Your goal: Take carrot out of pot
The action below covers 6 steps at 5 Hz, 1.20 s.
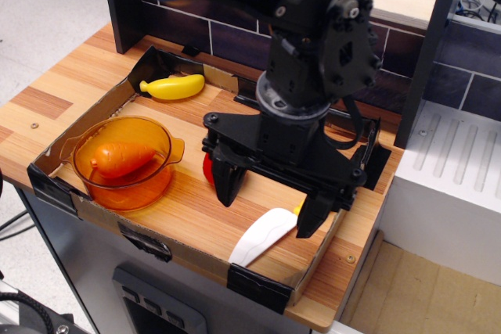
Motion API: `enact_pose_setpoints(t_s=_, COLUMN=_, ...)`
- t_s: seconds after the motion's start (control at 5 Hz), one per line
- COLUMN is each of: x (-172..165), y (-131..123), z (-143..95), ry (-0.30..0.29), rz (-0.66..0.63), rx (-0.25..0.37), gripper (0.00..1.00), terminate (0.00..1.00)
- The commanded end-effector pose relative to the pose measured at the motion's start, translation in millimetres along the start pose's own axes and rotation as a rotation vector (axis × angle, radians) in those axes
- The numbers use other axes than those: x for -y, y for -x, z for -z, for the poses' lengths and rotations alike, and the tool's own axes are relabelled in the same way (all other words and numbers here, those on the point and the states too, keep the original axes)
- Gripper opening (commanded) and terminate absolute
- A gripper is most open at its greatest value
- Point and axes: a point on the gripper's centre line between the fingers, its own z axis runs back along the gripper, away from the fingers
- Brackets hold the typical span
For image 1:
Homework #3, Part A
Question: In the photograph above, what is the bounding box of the orange transparent plastic pot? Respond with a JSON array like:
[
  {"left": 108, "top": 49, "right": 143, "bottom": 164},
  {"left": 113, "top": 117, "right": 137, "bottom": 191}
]
[{"left": 60, "top": 117, "right": 185, "bottom": 211}]

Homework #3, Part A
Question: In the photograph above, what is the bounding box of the orange toy carrot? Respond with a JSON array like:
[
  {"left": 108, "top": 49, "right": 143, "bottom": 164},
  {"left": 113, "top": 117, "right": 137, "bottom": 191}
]
[{"left": 90, "top": 142, "right": 156, "bottom": 178}]

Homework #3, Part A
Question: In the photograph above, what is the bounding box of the yellow toy banana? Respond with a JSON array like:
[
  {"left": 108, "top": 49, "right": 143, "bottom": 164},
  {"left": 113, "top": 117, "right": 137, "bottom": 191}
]
[{"left": 139, "top": 74, "right": 205, "bottom": 100}]

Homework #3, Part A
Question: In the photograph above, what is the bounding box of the grey oven control panel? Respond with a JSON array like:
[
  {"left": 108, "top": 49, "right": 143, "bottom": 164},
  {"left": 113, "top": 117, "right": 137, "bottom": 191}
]
[{"left": 113, "top": 268, "right": 208, "bottom": 334}]

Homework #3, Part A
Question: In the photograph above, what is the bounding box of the dark grey left post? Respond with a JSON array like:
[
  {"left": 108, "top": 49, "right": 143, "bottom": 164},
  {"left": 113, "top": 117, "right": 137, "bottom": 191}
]
[{"left": 107, "top": 0, "right": 146, "bottom": 54}]

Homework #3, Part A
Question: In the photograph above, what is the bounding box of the red toy strawberry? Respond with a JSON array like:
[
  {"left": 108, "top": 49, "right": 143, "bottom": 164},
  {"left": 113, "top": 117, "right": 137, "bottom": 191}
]
[{"left": 203, "top": 153, "right": 214, "bottom": 185}]

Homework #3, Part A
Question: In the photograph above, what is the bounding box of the dark grey post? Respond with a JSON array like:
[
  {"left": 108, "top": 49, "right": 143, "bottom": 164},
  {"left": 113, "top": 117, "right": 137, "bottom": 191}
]
[
  {"left": 394, "top": 0, "right": 456, "bottom": 149},
  {"left": 107, "top": 0, "right": 146, "bottom": 54}
]

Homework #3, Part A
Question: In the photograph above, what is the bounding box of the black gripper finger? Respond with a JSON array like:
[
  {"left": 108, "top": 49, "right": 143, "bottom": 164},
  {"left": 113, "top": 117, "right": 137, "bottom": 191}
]
[
  {"left": 211, "top": 156, "right": 247, "bottom": 207},
  {"left": 297, "top": 192, "right": 333, "bottom": 239}
]

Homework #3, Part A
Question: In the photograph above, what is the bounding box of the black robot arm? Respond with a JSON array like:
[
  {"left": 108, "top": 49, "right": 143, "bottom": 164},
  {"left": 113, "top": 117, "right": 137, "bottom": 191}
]
[{"left": 159, "top": 0, "right": 380, "bottom": 239}]

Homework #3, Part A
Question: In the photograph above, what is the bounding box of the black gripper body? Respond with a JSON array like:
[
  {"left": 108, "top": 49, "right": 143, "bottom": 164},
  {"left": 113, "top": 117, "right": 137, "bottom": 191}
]
[{"left": 203, "top": 112, "right": 367, "bottom": 211}]

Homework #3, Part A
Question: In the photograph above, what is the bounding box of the cardboard fence with black tape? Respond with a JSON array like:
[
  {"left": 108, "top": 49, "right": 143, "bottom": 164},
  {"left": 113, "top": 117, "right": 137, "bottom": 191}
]
[{"left": 28, "top": 48, "right": 395, "bottom": 326}]

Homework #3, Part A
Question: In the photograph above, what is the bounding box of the white toy sink drainboard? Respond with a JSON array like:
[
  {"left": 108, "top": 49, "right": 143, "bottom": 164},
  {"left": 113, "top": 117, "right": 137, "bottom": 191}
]
[{"left": 380, "top": 102, "right": 500, "bottom": 285}]

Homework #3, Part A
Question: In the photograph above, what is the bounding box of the toy knife yellow handle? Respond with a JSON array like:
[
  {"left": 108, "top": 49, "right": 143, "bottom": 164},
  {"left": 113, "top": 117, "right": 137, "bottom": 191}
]
[{"left": 228, "top": 207, "right": 298, "bottom": 267}]

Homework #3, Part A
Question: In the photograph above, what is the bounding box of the dark grey right post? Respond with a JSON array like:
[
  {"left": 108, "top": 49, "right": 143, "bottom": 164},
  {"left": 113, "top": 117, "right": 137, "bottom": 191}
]
[{"left": 394, "top": 0, "right": 456, "bottom": 149}]

